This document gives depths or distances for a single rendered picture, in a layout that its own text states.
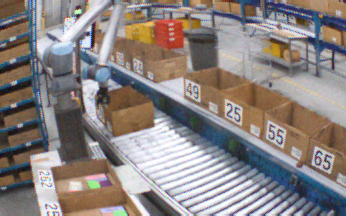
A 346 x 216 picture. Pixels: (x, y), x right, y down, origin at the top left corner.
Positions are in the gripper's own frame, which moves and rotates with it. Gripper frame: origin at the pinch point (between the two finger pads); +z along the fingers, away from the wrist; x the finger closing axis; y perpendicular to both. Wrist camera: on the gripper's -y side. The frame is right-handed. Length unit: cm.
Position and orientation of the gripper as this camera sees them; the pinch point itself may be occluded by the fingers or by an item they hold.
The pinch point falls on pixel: (102, 113)
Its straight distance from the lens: 244.5
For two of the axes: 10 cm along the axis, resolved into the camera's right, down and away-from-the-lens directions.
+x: 8.5, -1.4, 5.0
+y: 5.2, 3.0, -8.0
